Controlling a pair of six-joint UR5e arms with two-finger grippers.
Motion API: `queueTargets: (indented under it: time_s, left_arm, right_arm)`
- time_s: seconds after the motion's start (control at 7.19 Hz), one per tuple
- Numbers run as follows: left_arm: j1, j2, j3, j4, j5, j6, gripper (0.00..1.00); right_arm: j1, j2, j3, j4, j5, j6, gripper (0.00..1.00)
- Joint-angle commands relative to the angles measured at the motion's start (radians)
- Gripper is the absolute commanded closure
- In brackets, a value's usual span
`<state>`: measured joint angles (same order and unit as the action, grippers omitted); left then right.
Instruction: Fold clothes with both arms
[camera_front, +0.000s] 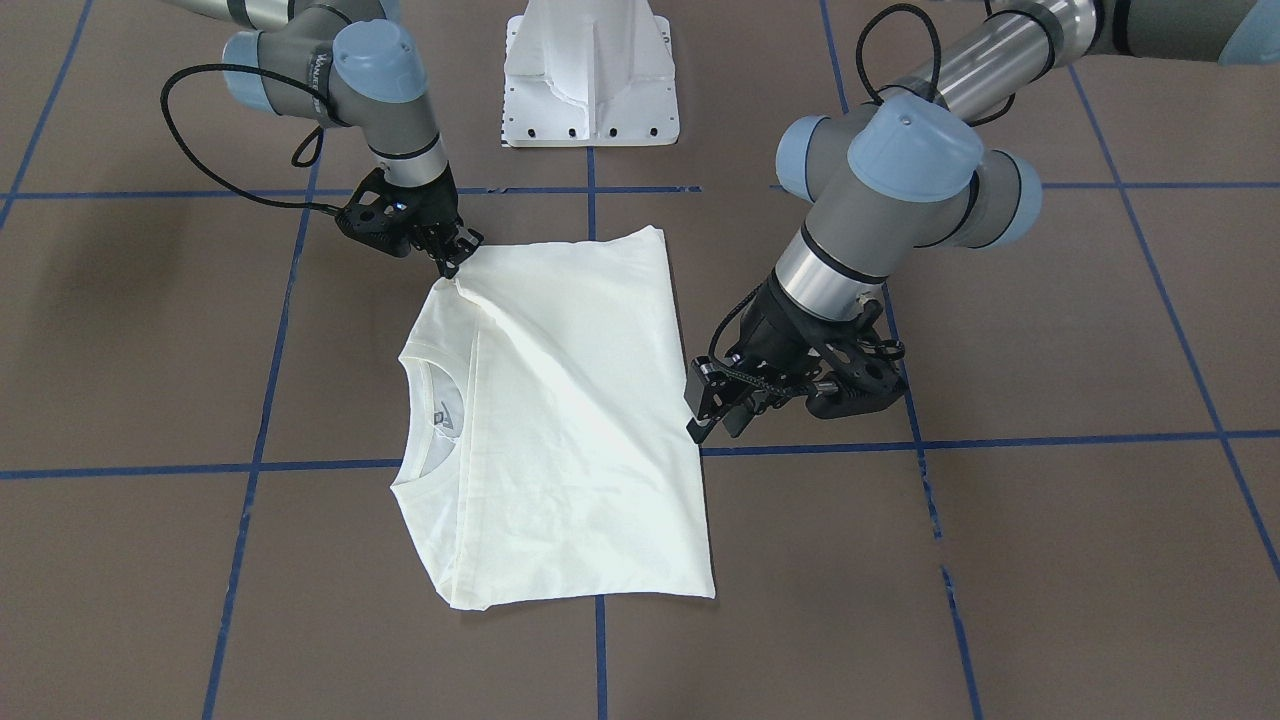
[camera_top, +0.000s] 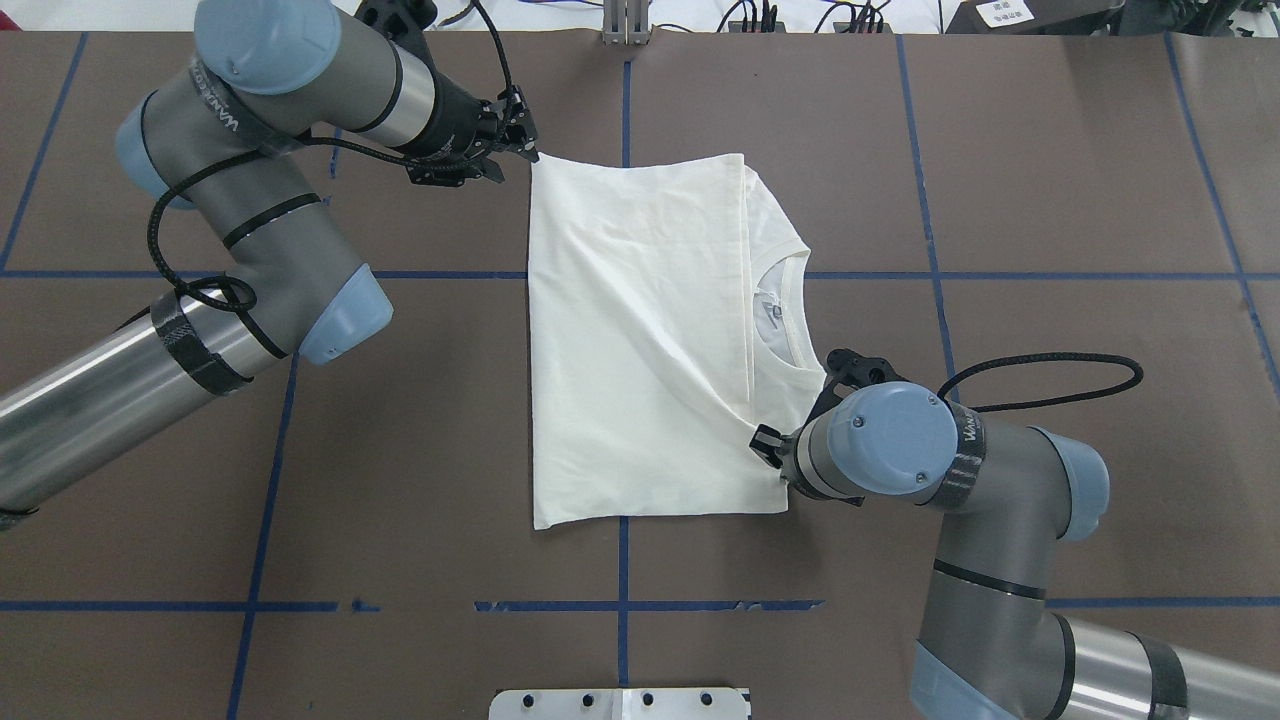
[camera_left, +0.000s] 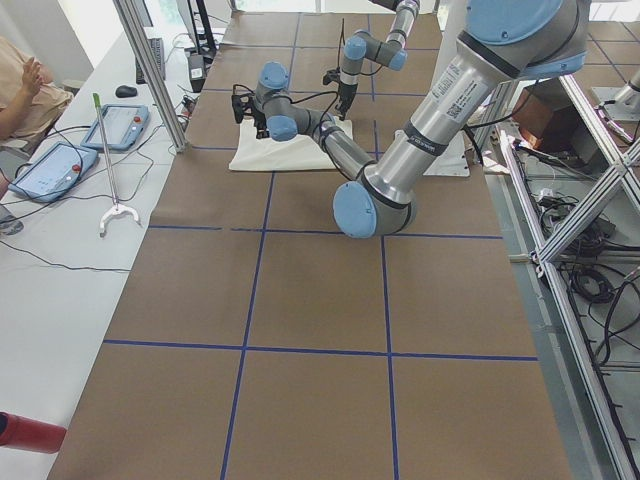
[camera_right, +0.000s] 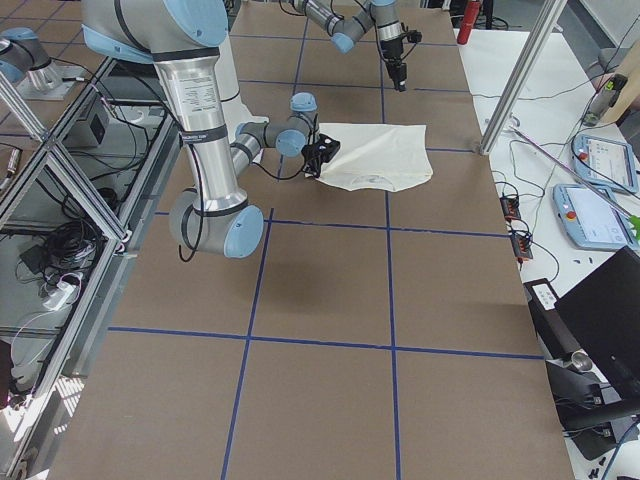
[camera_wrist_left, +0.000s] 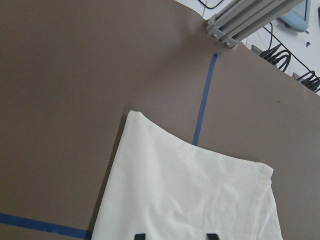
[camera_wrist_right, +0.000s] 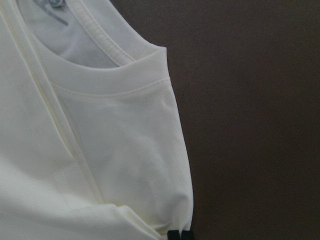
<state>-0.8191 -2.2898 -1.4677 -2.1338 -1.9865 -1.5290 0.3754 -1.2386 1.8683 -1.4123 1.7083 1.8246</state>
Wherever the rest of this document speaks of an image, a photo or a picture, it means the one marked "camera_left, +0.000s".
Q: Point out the cream long-sleeve cat shirt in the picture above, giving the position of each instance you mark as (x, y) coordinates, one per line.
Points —
(264, 155)

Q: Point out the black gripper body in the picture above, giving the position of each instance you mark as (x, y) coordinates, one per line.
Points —
(259, 121)
(345, 93)

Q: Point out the brown cardboard box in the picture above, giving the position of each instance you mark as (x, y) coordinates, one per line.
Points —
(547, 118)

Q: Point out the aluminium frame post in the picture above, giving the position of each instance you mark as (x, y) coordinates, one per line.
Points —
(136, 35)

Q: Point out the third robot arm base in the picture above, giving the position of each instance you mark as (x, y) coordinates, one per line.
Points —
(620, 104)

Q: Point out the seated person beige shirt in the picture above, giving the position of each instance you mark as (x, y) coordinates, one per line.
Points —
(30, 101)

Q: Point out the black power adapter brick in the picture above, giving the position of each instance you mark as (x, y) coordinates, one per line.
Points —
(197, 72)

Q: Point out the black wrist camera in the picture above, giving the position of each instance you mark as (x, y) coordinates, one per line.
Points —
(331, 76)
(242, 106)

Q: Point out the black computer mouse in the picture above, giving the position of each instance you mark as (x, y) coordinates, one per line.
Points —
(126, 91)

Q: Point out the white reacher grabber tool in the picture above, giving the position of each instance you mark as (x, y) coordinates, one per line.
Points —
(117, 209)

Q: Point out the blue teach pendant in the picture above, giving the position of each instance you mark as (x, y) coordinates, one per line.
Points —
(124, 124)
(54, 173)

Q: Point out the far blue teach pendant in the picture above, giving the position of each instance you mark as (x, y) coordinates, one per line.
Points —
(124, 124)

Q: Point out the red bottle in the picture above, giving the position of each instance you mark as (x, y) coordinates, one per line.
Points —
(22, 433)

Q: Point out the near blue teach pendant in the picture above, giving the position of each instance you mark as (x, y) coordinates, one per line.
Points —
(54, 173)

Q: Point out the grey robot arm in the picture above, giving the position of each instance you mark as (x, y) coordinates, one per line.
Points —
(500, 41)
(362, 45)

